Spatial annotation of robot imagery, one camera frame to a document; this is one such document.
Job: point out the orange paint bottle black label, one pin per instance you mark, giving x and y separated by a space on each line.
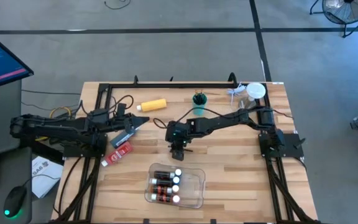
163 198

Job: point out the large red paint bottle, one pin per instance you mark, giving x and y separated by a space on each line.
117 154

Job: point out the black aluminium table frame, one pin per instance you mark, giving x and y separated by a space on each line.
172 85

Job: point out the large dark teal paint bottle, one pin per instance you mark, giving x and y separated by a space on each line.
120 140

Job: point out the clear jar white lid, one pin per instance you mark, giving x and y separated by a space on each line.
204 108

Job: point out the bronze paint bottle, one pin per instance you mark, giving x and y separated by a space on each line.
164 174

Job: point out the large yellow paint bottle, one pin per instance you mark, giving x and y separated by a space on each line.
152 105

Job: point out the small blue paint bottle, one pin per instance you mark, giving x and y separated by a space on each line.
178 172
176 180

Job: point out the black paintbrush orange ferrule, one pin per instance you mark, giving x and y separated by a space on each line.
202 93

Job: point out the black floor fan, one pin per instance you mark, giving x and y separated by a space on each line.
346 12

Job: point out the teal plastic cup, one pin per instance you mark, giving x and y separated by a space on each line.
199 107

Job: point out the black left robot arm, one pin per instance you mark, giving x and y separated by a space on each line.
57 127

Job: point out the clear plastic bin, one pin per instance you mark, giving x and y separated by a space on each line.
193 189

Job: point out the black computer mouse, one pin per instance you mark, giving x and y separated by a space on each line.
14 200

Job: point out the white mushroom-shaped stand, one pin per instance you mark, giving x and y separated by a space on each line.
256 90

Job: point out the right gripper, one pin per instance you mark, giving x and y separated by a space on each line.
180 132

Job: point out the white paper booklet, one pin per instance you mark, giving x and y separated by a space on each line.
47 179

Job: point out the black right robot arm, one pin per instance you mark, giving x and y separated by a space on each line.
228 119

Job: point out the reddish brown paint bottle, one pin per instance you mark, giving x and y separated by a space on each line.
162 189

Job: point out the dark brown paint bottle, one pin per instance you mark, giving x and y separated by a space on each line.
162 182

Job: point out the grey computer desk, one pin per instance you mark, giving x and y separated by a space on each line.
2 124

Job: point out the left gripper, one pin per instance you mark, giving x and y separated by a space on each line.
123 123

